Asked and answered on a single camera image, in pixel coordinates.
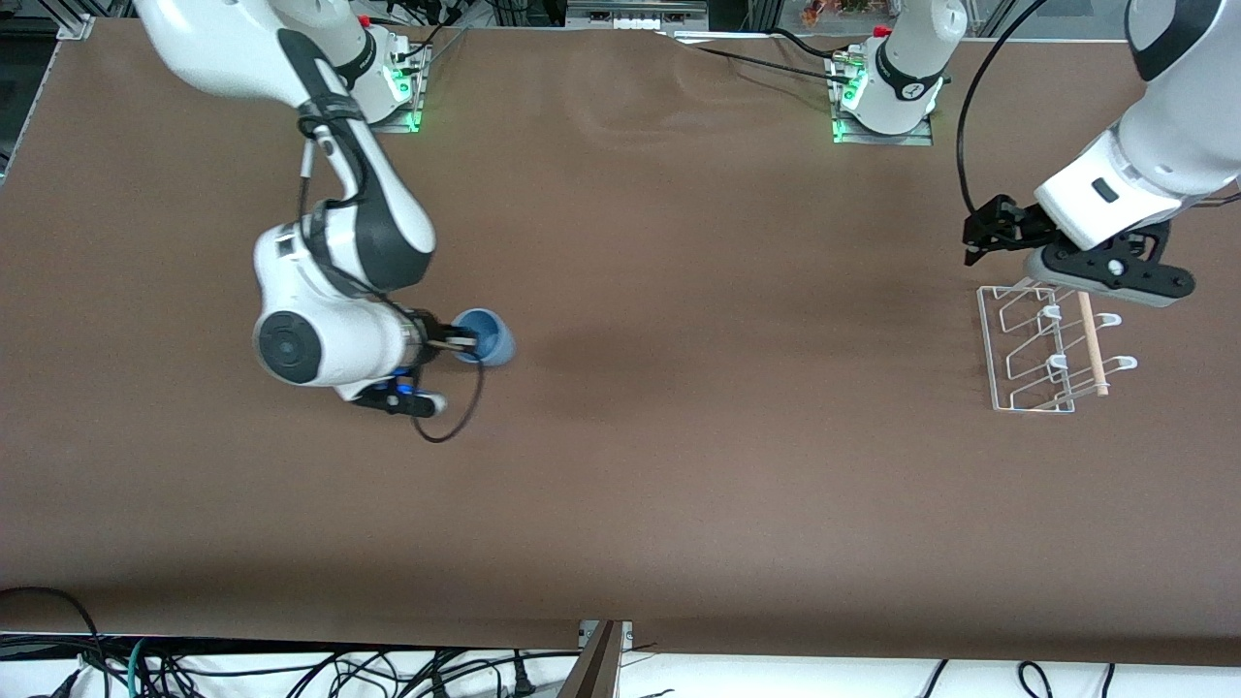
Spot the white wire cup rack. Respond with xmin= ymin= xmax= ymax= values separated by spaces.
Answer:
xmin=976 ymin=279 xmax=1138 ymax=415

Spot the blue plastic cup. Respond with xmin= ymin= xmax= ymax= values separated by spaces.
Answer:
xmin=451 ymin=308 xmax=517 ymax=367

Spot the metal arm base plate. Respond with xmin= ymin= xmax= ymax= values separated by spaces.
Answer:
xmin=364 ymin=39 xmax=428 ymax=134
xmin=832 ymin=53 xmax=934 ymax=146

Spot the thin black cable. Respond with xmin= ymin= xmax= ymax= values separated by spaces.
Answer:
xmin=679 ymin=39 xmax=849 ymax=75
xmin=771 ymin=27 xmax=859 ymax=61

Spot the metal table leg bracket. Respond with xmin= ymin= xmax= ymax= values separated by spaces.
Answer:
xmin=558 ymin=620 xmax=633 ymax=698

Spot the black aluminium frame post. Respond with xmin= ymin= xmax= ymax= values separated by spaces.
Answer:
xmin=710 ymin=0 xmax=782 ymax=32

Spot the black base cable bundle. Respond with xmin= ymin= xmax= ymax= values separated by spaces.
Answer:
xmin=364 ymin=0 xmax=471 ymax=69

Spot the teal cable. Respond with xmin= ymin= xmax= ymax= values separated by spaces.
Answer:
xmin=126 ymin=637 xmax=156 ymax=698

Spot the black cable tangle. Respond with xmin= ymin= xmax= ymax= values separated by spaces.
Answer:
xmin=0 ymin=635 xmax=583 ymax=698

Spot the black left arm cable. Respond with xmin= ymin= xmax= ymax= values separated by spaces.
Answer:
xmin=956 ymin=0 xmax=1053 ymax=219

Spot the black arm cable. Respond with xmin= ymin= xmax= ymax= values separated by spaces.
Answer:
xmin=296 ymin=97 xmax=486 ymax=444
xmin=956 ymin=0 xmax=1053 ymax=219

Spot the grey power strip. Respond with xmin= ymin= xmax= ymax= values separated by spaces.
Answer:
xmin=567 ymin=0 xmax=709 ymax=31

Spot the thick black cable loop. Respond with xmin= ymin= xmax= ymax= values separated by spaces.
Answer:
xmin=0 ymin=586 xmax=104 ymax=698

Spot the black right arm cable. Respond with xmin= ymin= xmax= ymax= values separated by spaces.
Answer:
xmin=296 ymin=97 xmax=486 ymax=444

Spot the orange patterned object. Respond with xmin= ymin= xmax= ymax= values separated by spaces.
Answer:
xmin=803 ymin=0 xmax=889 ymax=26

